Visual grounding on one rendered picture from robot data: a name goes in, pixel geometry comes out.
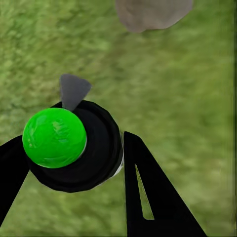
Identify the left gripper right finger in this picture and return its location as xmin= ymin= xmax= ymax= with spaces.
xmin=123 ymin=132 xmax=207 ymax=237

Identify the pesticide atomizer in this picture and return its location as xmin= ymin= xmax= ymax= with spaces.
xmin=22 ymin=74 xmax=124 ymax=193

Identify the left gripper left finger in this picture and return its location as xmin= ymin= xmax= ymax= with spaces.
xmin=0 ymin=135 xmax=30 ymax=226

